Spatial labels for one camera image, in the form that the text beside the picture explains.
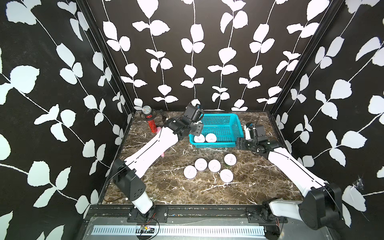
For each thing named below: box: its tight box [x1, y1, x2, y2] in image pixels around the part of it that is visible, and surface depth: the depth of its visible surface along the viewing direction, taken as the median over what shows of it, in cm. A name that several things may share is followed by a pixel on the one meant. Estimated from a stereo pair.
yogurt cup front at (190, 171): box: [183, 165, 197, 179], surface depth 84 cm
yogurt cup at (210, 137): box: [205, 133, 217, 143], surface depth 97 cm
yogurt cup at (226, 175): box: [219, 169, 234, 183], surface depth 83 cm
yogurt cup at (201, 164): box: [194, 158, 208, 171], surface depth 87 cm
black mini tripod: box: [143, 108, 166, 123], surface depth 90 cm
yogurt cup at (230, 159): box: [223, 153, 237, 166], surface depth 90 cm
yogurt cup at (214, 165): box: [207, 159, 222, 173], surface depth 87 cm
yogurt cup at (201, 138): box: [193, 134, 205, 143], surface depth 97 cm
